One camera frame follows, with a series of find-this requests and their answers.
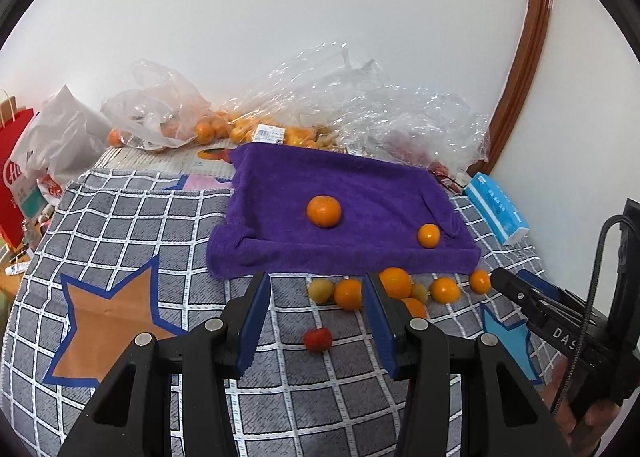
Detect white plastic bag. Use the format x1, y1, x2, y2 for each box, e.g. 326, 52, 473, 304
10, 84, 115, 188

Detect crumpled clear plastic bag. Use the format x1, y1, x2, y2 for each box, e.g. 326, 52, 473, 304
345, 44, 492, 182

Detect clear labelled plastic bag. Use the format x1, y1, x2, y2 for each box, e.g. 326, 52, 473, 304
220, 42, 386, 152

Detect person's right hand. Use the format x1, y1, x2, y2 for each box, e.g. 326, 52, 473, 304
544, 377, 607, 457

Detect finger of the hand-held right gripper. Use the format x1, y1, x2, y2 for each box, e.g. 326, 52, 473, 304
517, 270, 586, 310
489, 267, 556, 333

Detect large orange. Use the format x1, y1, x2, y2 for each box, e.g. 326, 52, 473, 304
306, 195, 343, 229

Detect printed cardboard box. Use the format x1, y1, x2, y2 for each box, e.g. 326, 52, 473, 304
97, 144, 241, 178

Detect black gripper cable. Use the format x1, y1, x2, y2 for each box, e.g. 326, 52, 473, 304
550, 216, 626, 415

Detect brown wooden door frame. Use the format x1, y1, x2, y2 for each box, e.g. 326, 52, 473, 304
487, 0, 557, 178

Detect translucent plastic bag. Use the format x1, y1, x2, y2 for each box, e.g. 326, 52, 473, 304
100, 58, 221, 152

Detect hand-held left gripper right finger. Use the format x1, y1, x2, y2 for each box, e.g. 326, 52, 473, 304
362, 272, 563, 457

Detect purple towel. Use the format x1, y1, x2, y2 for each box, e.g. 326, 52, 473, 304
206, 143, 482, 279

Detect small red fruit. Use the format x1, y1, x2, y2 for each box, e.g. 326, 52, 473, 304
303, 328, 334, 353

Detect pile of bagged mandarins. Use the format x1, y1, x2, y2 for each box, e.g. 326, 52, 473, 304
107, 112, 228, 150
227, 114, 326, 150

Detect grey checked star blanket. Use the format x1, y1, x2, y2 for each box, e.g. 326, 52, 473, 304
0, 167, 551, 457

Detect blue tissue pack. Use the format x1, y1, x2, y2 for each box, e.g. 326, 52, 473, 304
464, 172, 531, 246

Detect red and white printed bag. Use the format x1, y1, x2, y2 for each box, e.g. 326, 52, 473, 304
36, 173, 65, 204

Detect red paper bag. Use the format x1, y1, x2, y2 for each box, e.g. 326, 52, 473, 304
0, 89, 41, 248

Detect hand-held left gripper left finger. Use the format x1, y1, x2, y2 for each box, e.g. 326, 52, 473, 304
57, 272, 272, 457

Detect small orange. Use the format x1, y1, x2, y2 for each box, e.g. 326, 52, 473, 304
417, 224, 441, 249

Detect bagged red fruits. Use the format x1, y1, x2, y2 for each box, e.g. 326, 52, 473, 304
382, 129, 461, 188

